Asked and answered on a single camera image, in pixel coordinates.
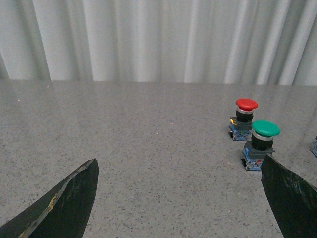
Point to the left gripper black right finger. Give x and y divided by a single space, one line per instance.
293 200

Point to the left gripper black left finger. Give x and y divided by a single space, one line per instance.
63 212

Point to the yellow mushroom push button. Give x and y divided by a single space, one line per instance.
313 147

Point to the green mushroom push button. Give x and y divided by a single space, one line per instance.
261 144

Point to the red mushroom push button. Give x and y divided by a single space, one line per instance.
241 124

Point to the white pleated curtain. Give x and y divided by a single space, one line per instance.
270 42

